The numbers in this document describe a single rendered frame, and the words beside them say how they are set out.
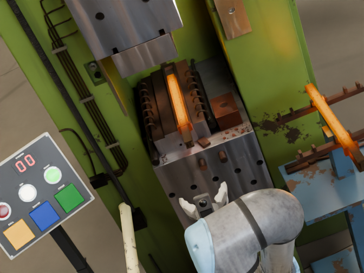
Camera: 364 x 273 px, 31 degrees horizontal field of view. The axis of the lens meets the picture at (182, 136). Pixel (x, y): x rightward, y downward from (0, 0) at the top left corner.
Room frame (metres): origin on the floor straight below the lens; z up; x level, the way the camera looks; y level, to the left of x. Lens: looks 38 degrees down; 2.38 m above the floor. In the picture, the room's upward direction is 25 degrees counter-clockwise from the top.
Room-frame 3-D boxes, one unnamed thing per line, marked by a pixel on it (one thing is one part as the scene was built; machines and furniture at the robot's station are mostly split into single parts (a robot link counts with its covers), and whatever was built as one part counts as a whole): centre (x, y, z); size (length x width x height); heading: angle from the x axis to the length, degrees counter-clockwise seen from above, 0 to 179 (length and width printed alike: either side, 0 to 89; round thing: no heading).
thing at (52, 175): (1.74, 0.45, 1.09); 0.05 x 0.03 x 0.04; 84
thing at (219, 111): (1.85, -0.18, 0.95); 0.12 x 0.09 x 0.07; 174
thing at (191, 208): (1.44, 0.08, 0.97); 0.09 x 0.03 x 0.06; 30
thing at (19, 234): (1.64, 0.62, 1.01); 0.07 x 0.05 x 0.07; 109
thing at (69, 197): (1.70, 0.43, 1.01); 0.07 x 0.05 x 0.07; 109
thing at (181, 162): (2.02, -0.08, 0.69); 0.56 x 0.38 x 0.45; 174
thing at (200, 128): (2.02, -0.02, 0.96); 0.42 x 0.20 x 0.09; 174
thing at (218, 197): (1.43, -0.04, 0.98); 0.09 x 0.03 x 0.06; 138
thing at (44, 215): (1.67, 0.53, 1.01); 0.07 x 0.05 x 0.07; 109
